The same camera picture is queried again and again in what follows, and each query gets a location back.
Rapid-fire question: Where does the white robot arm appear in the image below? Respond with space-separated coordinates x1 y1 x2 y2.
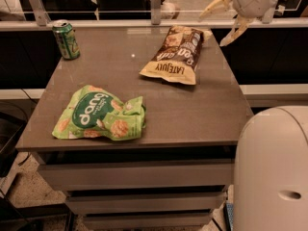
200 0 308 231

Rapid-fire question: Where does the metal glass railing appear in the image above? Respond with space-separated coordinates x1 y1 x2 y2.
0 0 308 33

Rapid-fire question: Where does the green Dang chip bag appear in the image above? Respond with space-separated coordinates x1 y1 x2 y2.
52 85 145 141

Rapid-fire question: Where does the grey drawer cabinet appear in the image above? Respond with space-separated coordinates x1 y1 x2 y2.
18 27 252 230

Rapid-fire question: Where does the brown Late July chip bag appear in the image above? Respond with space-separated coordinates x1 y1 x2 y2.
140 25 212 85

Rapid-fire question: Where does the blue perforated box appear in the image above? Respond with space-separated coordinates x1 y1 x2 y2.
223 203 233 231

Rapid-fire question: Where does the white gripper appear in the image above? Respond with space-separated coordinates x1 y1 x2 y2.
199 0 276 47

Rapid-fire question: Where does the green soda can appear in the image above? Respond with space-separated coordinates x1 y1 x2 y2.
52 19 80 60

